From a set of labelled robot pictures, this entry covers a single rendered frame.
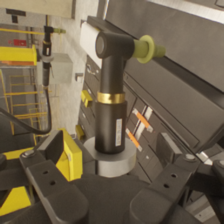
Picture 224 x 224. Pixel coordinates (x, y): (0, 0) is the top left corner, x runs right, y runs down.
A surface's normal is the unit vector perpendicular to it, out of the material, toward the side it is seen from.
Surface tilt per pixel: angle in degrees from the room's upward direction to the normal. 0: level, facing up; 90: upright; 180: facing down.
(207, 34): 0
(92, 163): 90
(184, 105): 0
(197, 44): 0
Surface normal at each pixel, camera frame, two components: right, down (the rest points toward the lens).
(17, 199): 0.50, 0.26
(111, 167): 0.07, 0.29
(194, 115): -0.86, 0.12
